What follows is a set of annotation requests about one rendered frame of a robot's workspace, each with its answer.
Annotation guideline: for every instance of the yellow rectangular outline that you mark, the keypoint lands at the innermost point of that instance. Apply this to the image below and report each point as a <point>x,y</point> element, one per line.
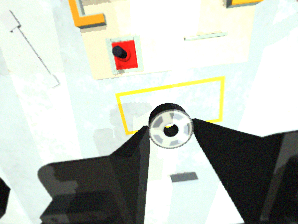
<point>221,78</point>

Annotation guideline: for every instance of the black and white wheel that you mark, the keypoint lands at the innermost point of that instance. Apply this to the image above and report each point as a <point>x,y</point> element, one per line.
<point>170,137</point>

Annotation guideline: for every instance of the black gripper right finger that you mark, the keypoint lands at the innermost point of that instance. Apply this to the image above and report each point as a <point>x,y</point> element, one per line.
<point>250,167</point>

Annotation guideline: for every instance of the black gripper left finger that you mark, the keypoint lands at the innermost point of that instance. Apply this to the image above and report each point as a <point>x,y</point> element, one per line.
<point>124,172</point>

